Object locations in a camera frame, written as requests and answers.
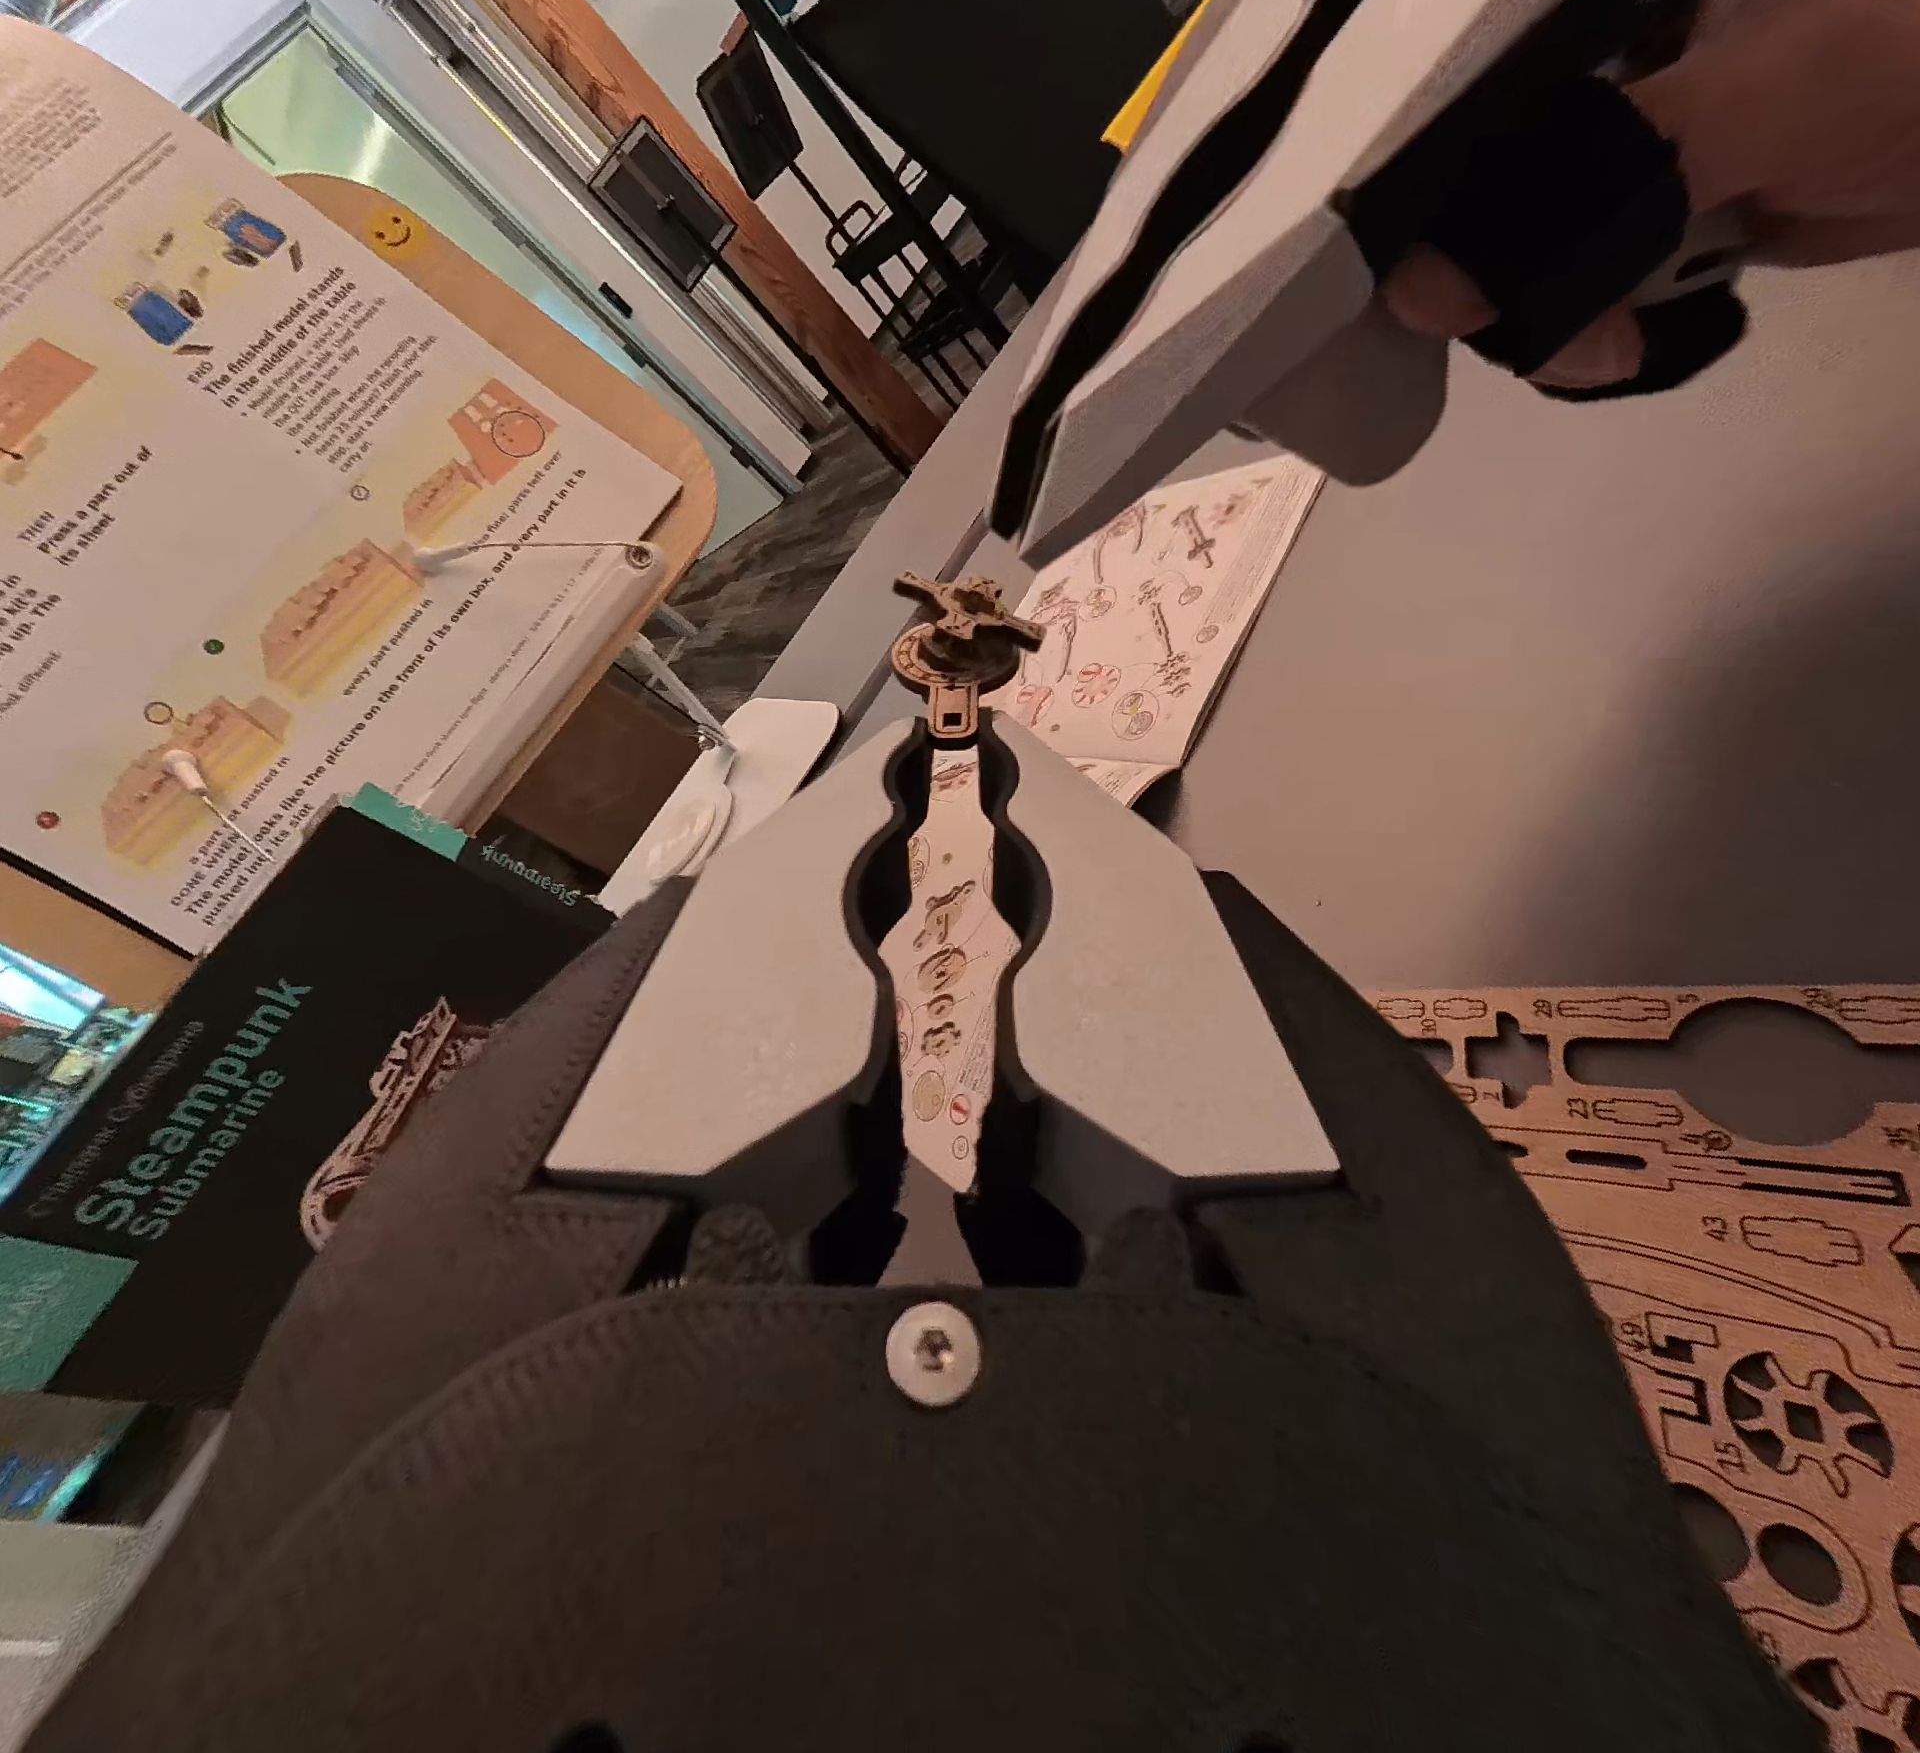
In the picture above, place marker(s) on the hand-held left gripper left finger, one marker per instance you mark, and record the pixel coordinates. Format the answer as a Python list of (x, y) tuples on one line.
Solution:
[(721, 1033)]

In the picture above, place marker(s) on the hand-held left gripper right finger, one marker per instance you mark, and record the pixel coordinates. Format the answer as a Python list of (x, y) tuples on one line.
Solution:
[(1171, 1033)]

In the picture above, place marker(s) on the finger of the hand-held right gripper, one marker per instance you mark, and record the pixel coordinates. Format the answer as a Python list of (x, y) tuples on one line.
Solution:
[(1184, 118), (1231, 357)]

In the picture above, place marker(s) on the black model kit box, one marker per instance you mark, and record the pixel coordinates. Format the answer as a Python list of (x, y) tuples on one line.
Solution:
[(300, 972)]

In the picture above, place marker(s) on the laser-cut wooden parts sheet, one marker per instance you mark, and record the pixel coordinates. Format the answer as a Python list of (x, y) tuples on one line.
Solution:
[(1589, 1274)]

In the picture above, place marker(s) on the person's right hand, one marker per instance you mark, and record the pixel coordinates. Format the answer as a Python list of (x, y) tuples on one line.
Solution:
[(1829, 59)]

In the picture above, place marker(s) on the yellow plastic bin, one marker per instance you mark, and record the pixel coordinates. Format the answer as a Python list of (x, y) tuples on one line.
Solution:
[(1139, 111)]

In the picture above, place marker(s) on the black divider panel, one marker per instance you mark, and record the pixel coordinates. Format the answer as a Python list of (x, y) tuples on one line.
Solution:
[(974, 59)]

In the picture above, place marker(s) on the illustrated instruction booklet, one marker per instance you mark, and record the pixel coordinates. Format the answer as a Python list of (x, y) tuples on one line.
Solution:
[(1171, 643)]

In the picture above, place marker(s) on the white stand base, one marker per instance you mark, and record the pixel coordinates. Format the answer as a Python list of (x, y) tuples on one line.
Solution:
[(781, 732)]

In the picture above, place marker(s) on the black utility cart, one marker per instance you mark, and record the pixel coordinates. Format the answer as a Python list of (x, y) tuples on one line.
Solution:
[(900, 282)]

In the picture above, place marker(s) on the thick wooden post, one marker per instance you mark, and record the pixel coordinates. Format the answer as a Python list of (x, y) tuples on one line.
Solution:
[(599, 28)]

